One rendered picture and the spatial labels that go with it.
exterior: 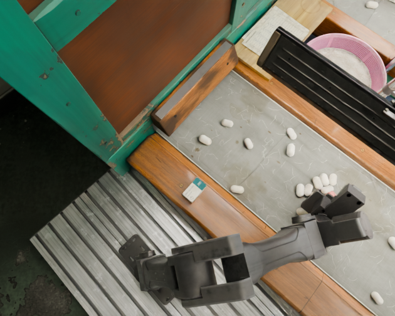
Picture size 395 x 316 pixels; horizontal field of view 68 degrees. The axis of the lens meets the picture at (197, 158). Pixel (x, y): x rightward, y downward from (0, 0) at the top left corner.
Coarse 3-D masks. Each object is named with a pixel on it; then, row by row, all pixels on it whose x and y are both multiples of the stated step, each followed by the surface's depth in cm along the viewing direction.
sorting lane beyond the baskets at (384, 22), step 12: (336, 0) 97; (348, 0) 97; (360, 0) 97; (372, 0) 97; (384, 0) 97; (348, 12) 96; (360, 12) 96; (372, 12) 96; (384, 12) 96; (372, 24) 95; (384, 24) 95; (384, 36) 94
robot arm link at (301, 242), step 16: (304, 224) 56; (208, 240) 45; (224, 240) 44; (240, 240) 44; (272, 240) 50; (288, 240) 52; (304, 240) 54; (320, 240) 58; (208, 256) 44; (224, 256) 43; (240, 256) 45; (256, 256) 46; (272, 256) 48; (288, 256) 51; (304, 256) 53; (224, 272) 47; (240, 272) 45; (256, 272) 45; (208, 288) 44; (224, 288) 43; (240, 288) 42; (192, 304) 44; (208, 304) 43
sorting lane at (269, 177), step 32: (224, 96) 88; (256, 96) 88; (192, 128) 86; (224, 128) 86; (256, 128) 86; (192, 160) 83; (224, 160) 83; (256, 160) 83; (288, 160) 83; (320, 160) 83; (352, 160) 83; (256, 192) 81; (288, 192) 81; (384, 192) 81; (288, 224) 79; (384, 224) 79; (352, 256) 76; (384, 256) 77; (352, 288) 75; (384, 288) 75
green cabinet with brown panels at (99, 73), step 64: (0, 0) 28; (64, 0) 34; (128, 0) 44; (192, 0) 58; (256, 0) 84; (0, 64) 33; (64, 64) 40; (128, 64) 55; (192, 64) 76; (64, 128) 50; (128, 128) 71
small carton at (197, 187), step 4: (196, 180) 77; (200, 180) 77; (192, 184) 77; (196, 184) 77; (200, 184) 77; (204, 184) 77; (188, 188) 76; (192, 188) 76; (196, 188) 76; (200, 188) 76; (204, 188) 77; (184, 192) 76; (188, 192) 76; (192, 192) 76; (196, 192) 76; (200, 192) 76; (184, 196) 77; (188, 196) 76; (192, 196) 76; (196, 196) 76; (192, 200) 76
